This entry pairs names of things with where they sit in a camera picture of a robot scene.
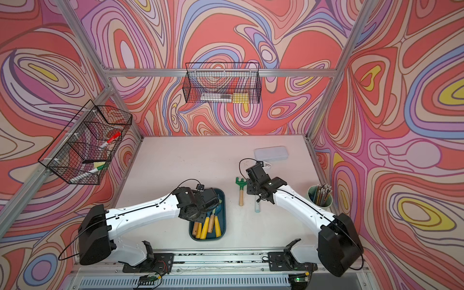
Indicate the left black wire basket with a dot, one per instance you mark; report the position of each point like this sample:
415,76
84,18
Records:
76,148

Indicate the dark green hand rake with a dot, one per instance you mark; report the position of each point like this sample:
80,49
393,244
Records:
241,182

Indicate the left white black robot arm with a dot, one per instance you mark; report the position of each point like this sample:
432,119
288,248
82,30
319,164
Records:
101,234

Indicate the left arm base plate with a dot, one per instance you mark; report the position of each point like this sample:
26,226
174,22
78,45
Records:
160,263

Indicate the black wire basket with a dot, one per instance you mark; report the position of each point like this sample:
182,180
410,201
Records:
76,148
215,82

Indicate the light blue hand fork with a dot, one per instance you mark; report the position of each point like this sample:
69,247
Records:
257,206

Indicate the small white clip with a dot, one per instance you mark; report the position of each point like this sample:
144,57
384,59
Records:
266,165

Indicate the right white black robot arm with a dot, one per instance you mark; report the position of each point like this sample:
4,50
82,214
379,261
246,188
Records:
338,243

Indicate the back black wire basket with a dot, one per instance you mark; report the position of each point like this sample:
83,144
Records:
215,82

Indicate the yellow item in back basket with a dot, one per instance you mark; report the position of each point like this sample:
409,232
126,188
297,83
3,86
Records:
240,98

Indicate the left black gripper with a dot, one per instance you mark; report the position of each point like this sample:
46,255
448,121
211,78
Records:
201,220

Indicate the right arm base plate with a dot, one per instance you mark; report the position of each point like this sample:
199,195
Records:
280,261

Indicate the translucent plastic lidded box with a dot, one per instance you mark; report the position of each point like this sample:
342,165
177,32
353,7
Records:
271,154

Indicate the green capped marker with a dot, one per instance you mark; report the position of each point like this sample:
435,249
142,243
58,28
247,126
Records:
98,166

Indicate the teal storage box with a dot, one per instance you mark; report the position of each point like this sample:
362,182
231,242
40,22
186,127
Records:
195,231

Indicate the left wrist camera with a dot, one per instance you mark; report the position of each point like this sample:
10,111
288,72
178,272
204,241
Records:
200,187

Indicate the red capped marker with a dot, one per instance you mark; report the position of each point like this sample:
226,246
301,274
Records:
114,138

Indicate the green cup of pencils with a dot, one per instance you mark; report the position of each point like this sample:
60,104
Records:
321,195

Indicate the yellow handled garden tool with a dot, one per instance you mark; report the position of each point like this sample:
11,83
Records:
218,231

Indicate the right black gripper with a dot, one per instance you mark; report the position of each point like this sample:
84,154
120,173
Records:
250,190

